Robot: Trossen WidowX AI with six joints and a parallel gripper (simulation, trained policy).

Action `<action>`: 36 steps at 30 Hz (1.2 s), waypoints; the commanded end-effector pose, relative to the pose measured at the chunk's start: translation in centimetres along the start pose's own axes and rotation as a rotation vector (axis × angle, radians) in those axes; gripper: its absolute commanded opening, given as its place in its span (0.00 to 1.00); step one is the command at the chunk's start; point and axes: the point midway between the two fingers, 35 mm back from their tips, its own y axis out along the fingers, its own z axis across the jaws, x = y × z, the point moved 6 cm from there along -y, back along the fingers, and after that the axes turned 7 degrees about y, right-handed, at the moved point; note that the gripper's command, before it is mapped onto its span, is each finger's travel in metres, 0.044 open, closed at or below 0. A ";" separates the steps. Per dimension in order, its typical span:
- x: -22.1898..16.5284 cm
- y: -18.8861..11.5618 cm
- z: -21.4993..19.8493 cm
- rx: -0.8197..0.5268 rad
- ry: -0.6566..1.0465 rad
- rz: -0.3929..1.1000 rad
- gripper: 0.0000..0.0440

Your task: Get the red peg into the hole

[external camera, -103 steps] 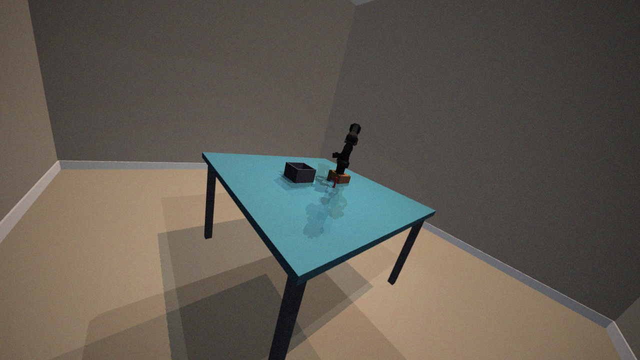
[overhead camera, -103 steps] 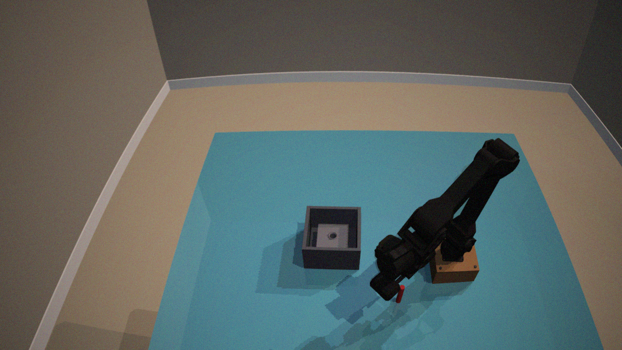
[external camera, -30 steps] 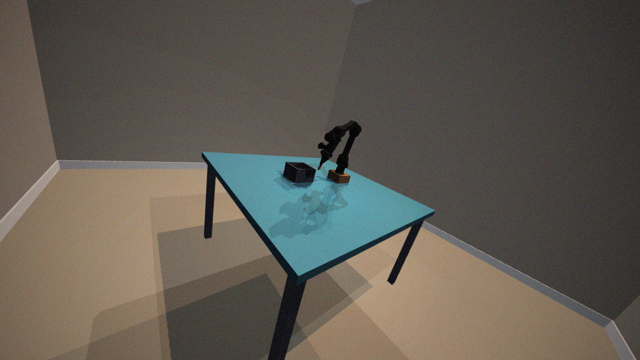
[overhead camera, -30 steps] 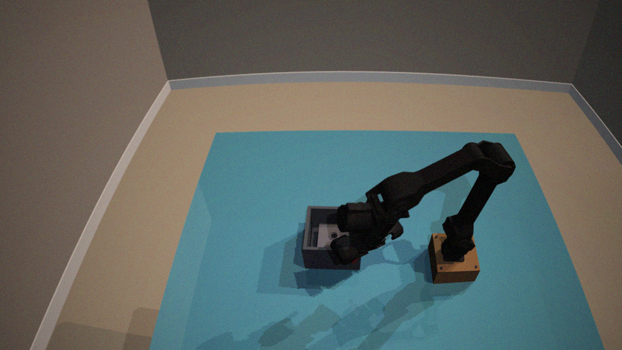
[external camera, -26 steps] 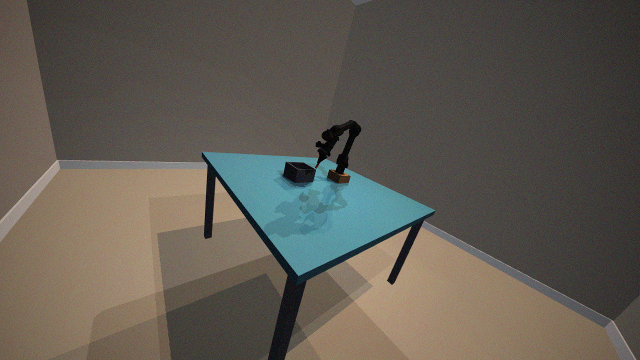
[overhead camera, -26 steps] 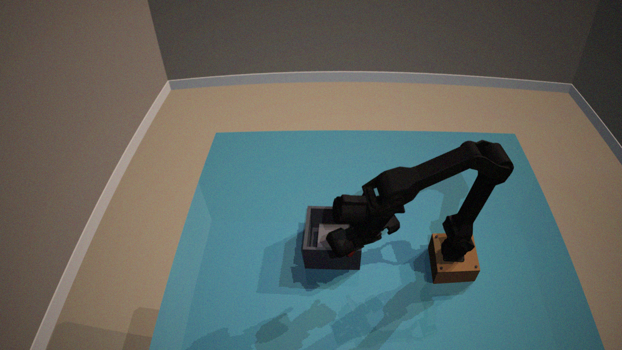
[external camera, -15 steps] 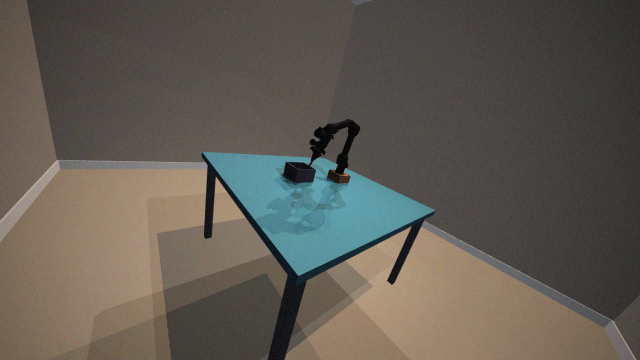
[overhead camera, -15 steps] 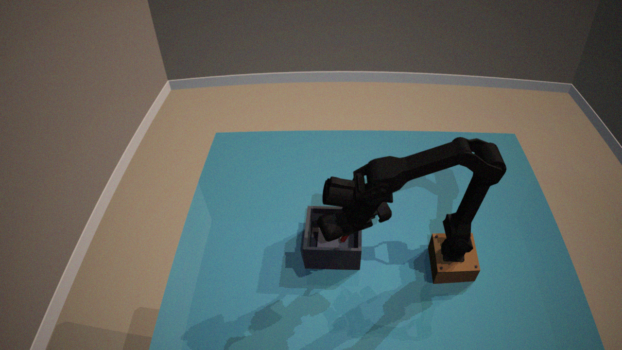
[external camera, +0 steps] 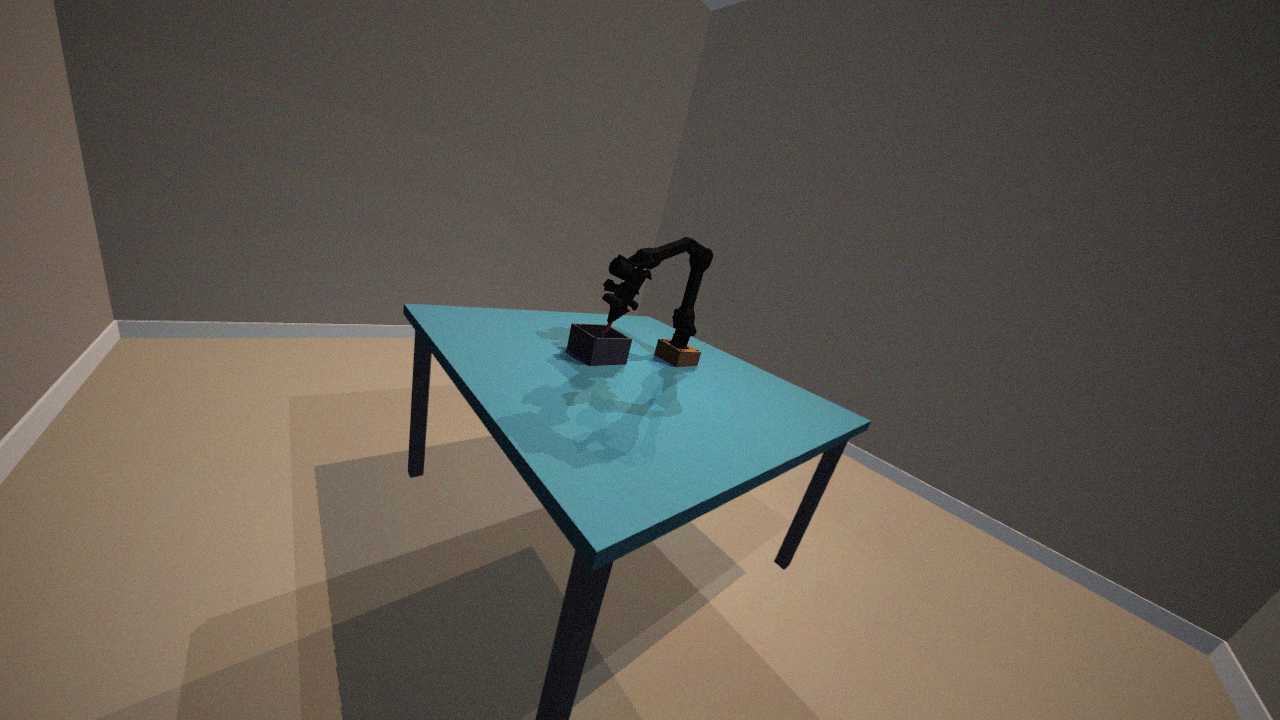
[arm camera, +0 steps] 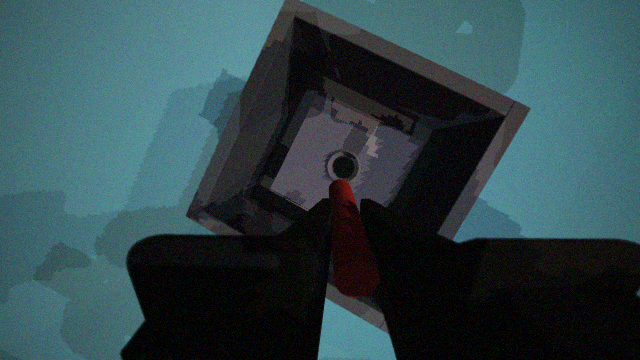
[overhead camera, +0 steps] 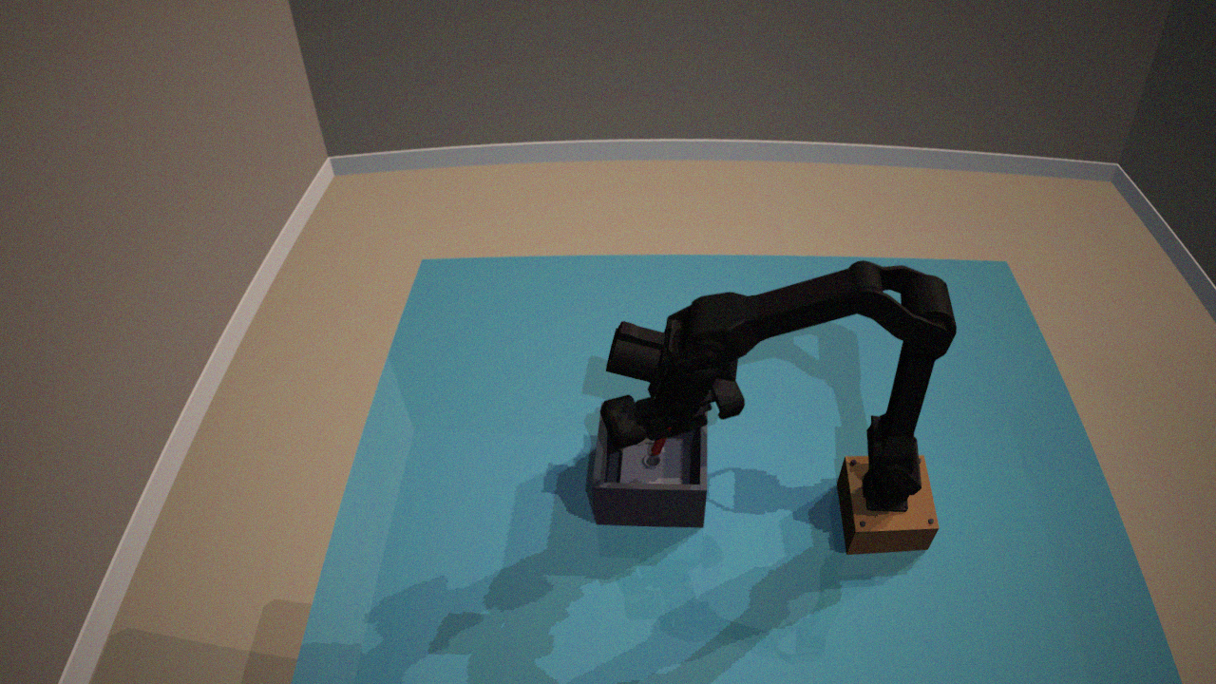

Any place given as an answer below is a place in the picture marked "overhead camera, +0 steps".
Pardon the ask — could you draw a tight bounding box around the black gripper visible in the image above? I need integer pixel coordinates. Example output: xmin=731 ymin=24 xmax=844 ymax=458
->
xmin=599 ymin=370 xmax=745 ymax=449

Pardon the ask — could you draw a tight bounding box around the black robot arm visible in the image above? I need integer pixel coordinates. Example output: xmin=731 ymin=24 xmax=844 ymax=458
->
xmin=606 ymin=260 xmax=957 ymax=512

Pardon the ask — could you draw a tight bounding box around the red peg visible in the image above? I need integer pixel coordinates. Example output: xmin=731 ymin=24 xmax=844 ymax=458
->
xmin=651 ymin=427 xmax=672 ymax=455

